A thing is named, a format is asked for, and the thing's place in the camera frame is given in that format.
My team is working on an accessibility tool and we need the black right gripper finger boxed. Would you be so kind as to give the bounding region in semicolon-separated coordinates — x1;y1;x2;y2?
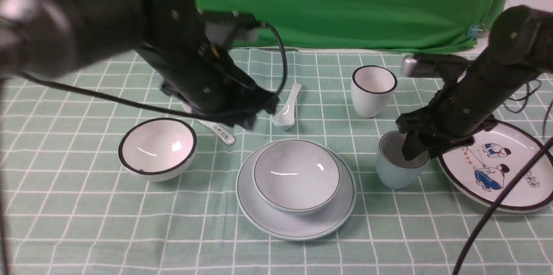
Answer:
402;131;430;161

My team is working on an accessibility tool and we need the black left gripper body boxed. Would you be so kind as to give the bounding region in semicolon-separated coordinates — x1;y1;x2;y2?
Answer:
135;41;279;130

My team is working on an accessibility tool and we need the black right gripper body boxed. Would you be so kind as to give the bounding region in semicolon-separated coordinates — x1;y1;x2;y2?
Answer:
396;57;538;149

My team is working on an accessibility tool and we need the pale blue cup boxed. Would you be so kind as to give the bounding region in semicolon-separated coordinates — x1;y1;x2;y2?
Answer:
376;131;430;189

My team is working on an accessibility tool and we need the pale blue ceramic spoon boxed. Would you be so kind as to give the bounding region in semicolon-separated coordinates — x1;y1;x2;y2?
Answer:
271;82;302;131

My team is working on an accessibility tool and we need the pale blue shallow bowl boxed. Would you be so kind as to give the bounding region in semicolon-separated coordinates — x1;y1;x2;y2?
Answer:
252;139;341;215

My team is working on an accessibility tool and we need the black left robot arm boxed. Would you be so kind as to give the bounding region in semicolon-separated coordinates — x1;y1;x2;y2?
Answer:
0;0;288;130

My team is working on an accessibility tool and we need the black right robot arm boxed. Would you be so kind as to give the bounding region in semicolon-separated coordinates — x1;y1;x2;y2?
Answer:
396;5;553;160

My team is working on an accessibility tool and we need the white plate cartoon print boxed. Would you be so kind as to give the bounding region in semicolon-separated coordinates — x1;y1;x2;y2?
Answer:
438;121;553;213

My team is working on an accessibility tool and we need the white cup black rim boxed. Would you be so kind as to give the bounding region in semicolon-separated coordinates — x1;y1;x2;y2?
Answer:
351;65;398;118

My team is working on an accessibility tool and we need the blue clip on backdrop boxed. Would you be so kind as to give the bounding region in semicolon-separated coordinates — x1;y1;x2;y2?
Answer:
466;24;482;41

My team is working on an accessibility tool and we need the white bowl black rim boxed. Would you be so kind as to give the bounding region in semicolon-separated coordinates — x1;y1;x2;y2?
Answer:
118;118;197;182

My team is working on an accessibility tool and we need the pale blue flat plate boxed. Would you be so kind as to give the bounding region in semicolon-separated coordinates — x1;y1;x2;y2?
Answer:
236;139;357;241

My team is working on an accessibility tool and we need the green checkered tablecloth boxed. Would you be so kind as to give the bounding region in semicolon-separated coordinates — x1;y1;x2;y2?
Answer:
0;48;553;275

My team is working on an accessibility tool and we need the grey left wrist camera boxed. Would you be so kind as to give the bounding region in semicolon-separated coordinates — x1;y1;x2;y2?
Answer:
201;11;259;49

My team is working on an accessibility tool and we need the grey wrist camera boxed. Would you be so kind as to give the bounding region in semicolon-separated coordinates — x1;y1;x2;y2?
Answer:
201;11;259;49
402;53;471;83

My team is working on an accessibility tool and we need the white spoon patterned handle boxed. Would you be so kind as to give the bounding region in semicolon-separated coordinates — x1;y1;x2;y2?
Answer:
197;120;235;146

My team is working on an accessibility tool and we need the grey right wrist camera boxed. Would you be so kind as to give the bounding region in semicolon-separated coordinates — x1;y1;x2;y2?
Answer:
402;53;471;83

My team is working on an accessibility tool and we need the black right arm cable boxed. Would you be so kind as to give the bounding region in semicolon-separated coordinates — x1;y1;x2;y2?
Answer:
451;79;553;275

